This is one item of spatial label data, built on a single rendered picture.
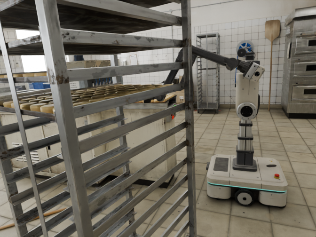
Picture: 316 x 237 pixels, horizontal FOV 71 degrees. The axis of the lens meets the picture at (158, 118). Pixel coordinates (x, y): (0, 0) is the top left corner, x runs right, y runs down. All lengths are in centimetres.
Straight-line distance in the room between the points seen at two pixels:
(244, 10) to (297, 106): 252
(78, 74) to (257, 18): 560
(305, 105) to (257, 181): 327
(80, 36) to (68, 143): 26
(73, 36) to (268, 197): 190
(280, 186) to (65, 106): 183
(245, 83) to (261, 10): 420
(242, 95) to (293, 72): 312
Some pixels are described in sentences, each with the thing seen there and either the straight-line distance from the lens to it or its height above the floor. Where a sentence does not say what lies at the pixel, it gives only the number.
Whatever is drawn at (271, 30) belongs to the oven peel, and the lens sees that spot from 594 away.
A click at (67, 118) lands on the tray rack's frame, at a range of 54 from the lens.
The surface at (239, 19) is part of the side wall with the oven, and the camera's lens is 602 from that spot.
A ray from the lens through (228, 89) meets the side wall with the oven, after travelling 601.
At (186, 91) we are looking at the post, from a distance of 100.
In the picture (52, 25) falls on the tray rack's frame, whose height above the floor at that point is 134.
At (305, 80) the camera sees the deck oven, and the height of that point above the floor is 76.
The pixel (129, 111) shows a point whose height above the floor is 81.
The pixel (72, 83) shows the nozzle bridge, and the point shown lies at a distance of 224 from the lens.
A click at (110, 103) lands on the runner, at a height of 114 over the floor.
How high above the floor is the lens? 124
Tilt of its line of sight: 14 degrees down
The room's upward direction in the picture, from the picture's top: 4 degrees counter-clockwise
